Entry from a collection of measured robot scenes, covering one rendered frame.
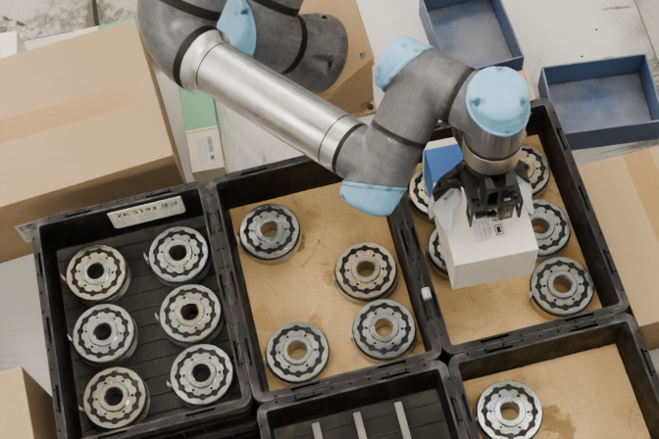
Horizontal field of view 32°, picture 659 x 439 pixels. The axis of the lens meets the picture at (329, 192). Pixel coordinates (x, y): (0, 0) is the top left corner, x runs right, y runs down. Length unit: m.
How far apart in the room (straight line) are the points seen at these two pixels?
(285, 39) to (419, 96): 0.67
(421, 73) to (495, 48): 0.91
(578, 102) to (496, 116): 0.91
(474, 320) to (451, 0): 0.73
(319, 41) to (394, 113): 0.69
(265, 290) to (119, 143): 0.36
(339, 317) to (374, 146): 0.55
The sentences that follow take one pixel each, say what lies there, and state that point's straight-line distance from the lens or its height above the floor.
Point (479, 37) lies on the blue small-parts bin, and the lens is 2.30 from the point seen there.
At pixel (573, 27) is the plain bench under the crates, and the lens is 2.33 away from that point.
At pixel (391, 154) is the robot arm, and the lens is 1.39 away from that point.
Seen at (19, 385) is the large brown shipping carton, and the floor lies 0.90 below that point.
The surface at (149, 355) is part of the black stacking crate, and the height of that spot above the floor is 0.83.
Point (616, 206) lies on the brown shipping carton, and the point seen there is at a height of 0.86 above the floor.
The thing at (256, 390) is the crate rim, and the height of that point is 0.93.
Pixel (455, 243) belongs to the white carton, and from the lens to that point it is 1.61.
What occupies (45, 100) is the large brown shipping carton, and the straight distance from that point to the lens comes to 2.09.
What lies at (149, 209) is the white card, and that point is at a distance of 1.94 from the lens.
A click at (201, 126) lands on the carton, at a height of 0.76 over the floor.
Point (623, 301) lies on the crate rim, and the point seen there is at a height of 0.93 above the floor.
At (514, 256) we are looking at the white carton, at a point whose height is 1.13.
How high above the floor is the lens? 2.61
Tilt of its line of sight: 64 degrees down
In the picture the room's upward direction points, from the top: 8 degrees counter-clockwise
